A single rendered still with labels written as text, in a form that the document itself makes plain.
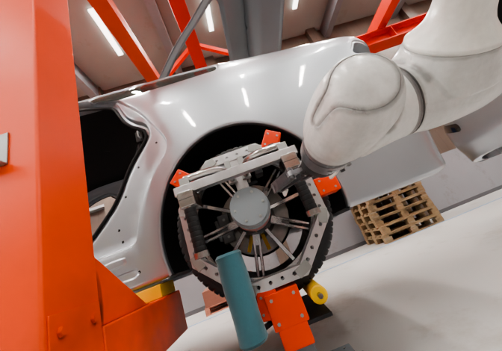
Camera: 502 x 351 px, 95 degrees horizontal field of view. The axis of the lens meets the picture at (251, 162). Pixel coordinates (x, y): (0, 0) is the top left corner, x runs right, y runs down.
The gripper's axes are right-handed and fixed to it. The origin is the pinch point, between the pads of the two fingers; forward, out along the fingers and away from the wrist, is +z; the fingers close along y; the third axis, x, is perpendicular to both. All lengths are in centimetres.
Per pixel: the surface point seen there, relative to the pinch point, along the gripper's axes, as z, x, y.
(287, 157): 5.8, 10.4, -0.6
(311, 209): 5.2, -6.9, -0.7
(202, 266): 27.4, -10.1, -40.3
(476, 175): 535, -34, 538
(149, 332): 23, -23, -60
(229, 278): 14.9, -16.5, -30.0
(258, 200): 13.3, 2.3, -13.6
